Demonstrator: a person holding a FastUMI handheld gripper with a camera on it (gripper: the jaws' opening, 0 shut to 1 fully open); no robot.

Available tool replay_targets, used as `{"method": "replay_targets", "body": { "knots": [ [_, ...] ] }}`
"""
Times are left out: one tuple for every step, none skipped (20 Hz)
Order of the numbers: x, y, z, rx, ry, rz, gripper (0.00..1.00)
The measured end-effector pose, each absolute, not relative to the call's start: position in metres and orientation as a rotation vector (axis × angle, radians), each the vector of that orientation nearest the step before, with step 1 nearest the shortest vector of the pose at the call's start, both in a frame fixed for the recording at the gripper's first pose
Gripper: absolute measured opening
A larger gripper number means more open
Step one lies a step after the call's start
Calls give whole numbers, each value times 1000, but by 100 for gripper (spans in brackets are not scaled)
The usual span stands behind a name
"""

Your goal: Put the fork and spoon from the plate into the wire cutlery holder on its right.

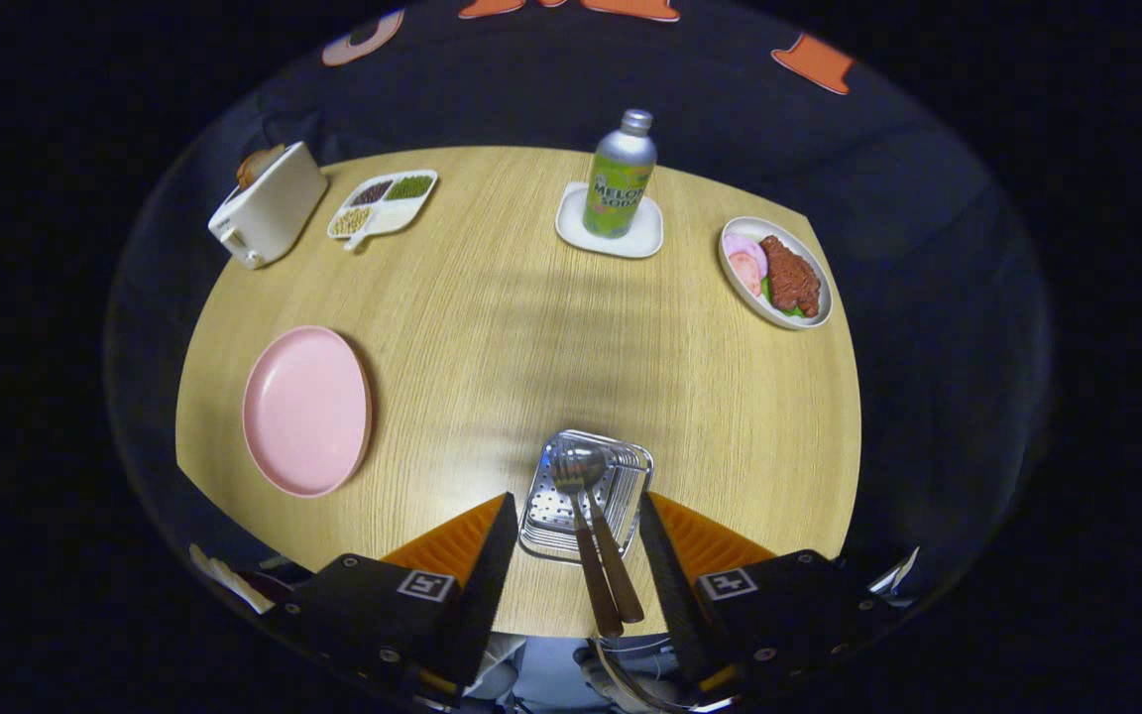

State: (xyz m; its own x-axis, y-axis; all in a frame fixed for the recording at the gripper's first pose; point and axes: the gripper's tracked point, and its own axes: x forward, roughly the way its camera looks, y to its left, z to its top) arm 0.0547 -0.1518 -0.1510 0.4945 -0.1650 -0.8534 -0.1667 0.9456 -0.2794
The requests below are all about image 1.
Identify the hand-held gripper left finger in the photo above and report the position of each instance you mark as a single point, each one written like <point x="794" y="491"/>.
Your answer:
<point x="487" y="585"/>

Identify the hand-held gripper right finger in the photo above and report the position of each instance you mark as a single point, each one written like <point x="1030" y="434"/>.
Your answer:
<point x="670" y="585"/>

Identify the pink round plate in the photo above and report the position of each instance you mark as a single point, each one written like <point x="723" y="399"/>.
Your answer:
<point x="303" y="412"/>

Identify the green lettuce leaf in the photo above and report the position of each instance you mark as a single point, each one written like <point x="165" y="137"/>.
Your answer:
<point x="791" y="311"/>

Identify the white round food plate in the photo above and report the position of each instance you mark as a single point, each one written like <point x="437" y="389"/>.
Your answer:
<point x="823" y="297"/>

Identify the brown meat piece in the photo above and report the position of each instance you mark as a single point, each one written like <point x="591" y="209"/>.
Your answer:
<point x="789" y="278"/>

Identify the pink ham slices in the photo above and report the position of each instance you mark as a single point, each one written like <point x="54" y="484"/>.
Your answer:
<point x="744" y="263"/>

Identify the white square coaster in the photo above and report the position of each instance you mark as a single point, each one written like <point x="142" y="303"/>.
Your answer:
<point x="630" y="244"/>

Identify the white divided dish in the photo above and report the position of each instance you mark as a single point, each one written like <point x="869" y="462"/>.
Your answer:
<point x="390" y="221"/>

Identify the yellow soybeans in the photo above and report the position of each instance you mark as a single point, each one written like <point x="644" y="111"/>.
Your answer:
<point x="351" y="221"/>

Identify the green label soda bottle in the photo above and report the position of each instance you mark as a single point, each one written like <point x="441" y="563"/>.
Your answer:
<point x="621" y="188"/>

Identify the green mung beans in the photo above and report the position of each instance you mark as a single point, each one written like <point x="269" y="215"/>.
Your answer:
<point x="409" y="186"/>

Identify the dark red beans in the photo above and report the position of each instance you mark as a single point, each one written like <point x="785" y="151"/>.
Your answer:
<point x="372" y="192"/>

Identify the white toaster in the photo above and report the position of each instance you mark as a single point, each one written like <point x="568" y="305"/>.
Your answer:
<point x="279" y="210"/>

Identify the brown toast slice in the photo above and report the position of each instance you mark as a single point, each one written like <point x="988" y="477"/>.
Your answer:
<point x="259" y="167"/>

